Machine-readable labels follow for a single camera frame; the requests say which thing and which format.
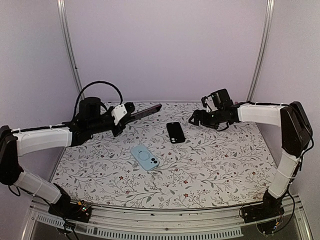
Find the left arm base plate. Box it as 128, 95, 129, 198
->
48, 200, 92, 223

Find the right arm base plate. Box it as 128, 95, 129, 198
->
239, 203, 285, 223

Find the aluminium frame post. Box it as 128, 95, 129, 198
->
246, 0, 275, 102
56, 0, 83, 94

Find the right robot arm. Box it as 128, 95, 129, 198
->
188, 88, 315, 218

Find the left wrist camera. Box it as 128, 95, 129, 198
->
124, 102, 135, 114

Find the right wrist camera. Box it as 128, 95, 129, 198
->
201, 95, 215, 113

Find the floral patterned table mat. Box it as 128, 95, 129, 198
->
52, 102, 277, 209

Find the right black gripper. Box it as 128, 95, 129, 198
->
189, 108, 225, 129

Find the left aluminium frame post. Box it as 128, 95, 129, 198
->
56, 0, 83, 94

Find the light blue phone case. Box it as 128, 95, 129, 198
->
130, 145, 160, 171

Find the left camera cable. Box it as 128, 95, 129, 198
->
73, 81, 124, 118

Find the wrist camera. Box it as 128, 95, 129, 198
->
201, 95, 215, 113
124, 102, 135, 114

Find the black phone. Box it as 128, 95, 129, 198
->
137, 104, 162, 120

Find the right aluminium frame post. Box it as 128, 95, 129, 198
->
246, 0, 275, 102

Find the front aluminium rail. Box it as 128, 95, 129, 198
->
21, 195, 314, 240

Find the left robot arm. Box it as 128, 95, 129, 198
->
0, 97, 148, 217

